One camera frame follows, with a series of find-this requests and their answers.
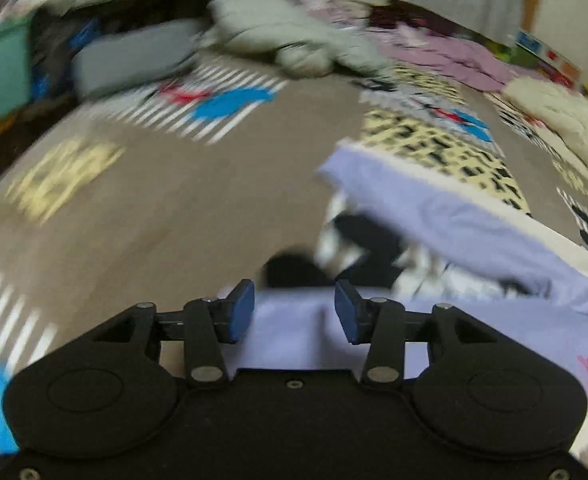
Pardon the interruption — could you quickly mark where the dark cloth pile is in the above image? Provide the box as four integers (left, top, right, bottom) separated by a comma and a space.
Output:
28, 0, 217, 98

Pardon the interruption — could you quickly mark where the lavender garment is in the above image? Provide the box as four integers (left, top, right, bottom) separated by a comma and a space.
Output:
226, 141, 588, 413

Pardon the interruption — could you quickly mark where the pink garment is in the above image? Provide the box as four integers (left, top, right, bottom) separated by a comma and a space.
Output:
299, 0, 521, 95

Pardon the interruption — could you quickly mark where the grey cushion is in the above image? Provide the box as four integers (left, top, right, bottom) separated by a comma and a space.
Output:
70, 19, 201, 100

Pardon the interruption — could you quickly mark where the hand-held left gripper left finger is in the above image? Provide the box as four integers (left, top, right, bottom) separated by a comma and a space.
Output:
91, 279, 256, 389

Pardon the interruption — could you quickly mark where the colourful cardboard box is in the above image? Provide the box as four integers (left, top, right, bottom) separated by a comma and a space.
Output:
515, 27, 584, 90

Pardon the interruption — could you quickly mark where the black and white patterned garment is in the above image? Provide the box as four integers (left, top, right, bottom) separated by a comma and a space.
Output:
264, 195, 530, 303

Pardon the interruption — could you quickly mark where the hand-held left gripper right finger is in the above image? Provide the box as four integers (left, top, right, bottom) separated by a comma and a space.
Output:
334, 280, 498, 389

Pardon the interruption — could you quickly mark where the brown printed blanket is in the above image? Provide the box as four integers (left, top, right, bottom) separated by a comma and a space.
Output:
0, 57, 588, 463

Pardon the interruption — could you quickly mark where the cream fluffy blanket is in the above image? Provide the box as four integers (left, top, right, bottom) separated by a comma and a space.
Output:
501, 76, 588, 188

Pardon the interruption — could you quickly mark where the grey-green sweatshirt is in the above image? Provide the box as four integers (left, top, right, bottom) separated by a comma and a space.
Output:
205, 0, 401, 80

